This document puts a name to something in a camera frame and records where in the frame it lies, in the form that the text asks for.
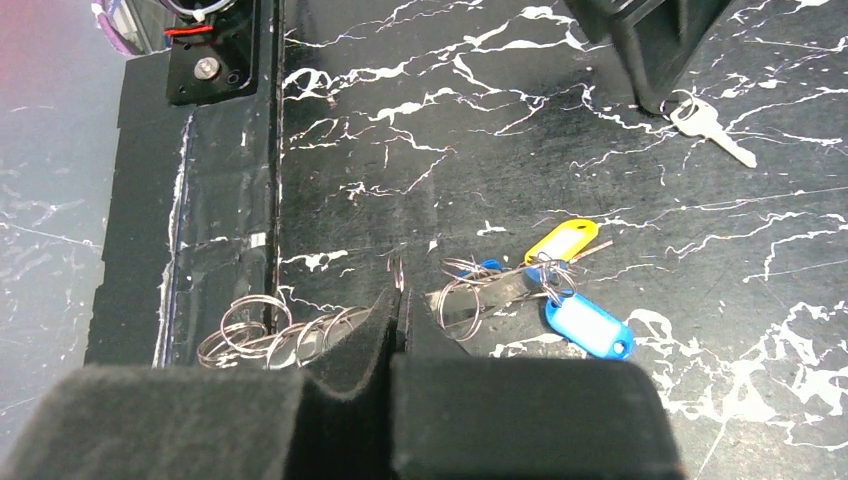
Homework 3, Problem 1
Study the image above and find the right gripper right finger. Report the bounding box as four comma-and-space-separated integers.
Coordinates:
390, 329, 686, 479

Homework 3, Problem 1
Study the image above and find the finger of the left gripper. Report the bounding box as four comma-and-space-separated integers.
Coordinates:
566, 0, 731, 114

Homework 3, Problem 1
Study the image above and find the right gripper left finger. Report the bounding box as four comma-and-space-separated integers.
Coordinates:
1, 288, 395, 479

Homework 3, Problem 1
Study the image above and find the silver key with ring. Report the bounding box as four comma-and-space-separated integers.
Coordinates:
669, 96, 758, 169

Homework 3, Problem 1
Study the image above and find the blue key tag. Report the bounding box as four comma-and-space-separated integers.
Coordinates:
544, 291, 634, 361

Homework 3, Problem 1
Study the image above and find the blue tag on plate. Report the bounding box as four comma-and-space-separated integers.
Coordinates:
475, 259, 505, 278

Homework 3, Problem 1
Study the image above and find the yellow key tag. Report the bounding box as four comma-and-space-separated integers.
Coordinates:
524, 218, 599, 264

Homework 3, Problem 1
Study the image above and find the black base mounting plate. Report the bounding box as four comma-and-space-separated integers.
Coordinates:
84, 1, 283, 367

